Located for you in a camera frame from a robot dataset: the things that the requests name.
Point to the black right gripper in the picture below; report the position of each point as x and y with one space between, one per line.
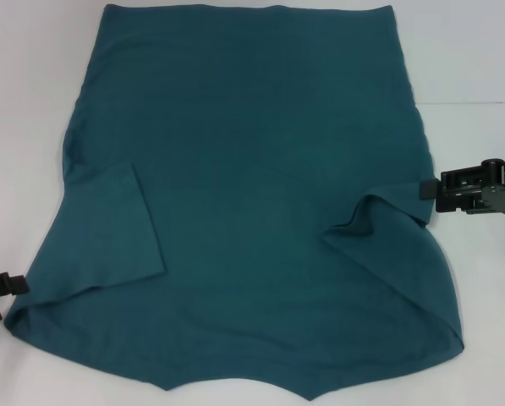
503 192

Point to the teal blue shirt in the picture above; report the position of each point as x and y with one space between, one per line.
243 190

